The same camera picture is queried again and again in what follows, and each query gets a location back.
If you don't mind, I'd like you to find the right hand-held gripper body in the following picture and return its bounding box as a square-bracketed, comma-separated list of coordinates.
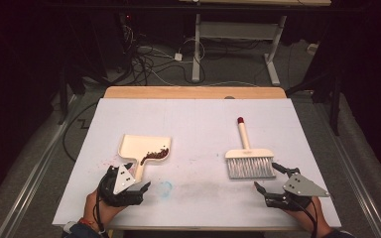
[263, 173, 331, 211]

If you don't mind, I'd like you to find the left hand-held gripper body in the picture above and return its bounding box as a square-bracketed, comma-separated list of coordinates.
[97, 164, 145, 208]

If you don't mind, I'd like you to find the cream plastic dustpan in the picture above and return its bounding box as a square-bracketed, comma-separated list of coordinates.
[117, 133, 173, 184]

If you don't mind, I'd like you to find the pile of red crumbs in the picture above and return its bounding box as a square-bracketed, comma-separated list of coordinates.
[140, 145, 171, 167]

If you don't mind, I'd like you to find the cream brush with red cap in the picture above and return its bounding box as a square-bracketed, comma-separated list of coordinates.
[224, 116, 277, 180]

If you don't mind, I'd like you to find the person's right hand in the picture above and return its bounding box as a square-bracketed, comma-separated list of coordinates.
[282, 196, 333, 236]

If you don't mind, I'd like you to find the person's left hand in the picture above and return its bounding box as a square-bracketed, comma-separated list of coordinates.
[82, 188, 127, 229]

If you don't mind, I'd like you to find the red wristband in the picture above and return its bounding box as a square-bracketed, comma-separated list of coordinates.
[77, 217, 97, 229]

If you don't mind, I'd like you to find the black stand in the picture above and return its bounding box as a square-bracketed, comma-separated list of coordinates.
[286, 72, 343, 137]
[58, 65, 87, 126]

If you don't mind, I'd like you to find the white table cover sheet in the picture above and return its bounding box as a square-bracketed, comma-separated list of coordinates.
[48, 97, 342, 232]

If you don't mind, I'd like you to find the small white box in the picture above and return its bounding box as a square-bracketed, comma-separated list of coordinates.
[307, 43, 321, 56]

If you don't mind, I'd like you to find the white-legged desk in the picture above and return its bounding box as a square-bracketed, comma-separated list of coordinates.
[178, 0, 332, 86]

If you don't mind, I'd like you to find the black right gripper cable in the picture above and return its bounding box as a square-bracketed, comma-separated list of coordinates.
[291, 196, 320, 238]

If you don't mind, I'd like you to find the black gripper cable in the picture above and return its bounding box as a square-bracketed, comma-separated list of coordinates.
[291, 196, 320, 238]
[93, 173, 113, 237]

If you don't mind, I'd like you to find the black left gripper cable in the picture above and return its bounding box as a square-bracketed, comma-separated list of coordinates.
[93, 173, 113, 237]

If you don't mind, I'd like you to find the metal floor rail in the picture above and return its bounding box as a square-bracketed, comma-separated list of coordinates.
[311, 98, 381, 238]
[0, 93, 80, 238]

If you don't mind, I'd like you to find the black floor cable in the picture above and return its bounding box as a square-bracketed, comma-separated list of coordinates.
[62, 100, 99, 163]

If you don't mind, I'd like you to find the tangle of floor cables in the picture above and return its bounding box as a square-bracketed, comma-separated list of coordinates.
[120, 24, 262, 87]

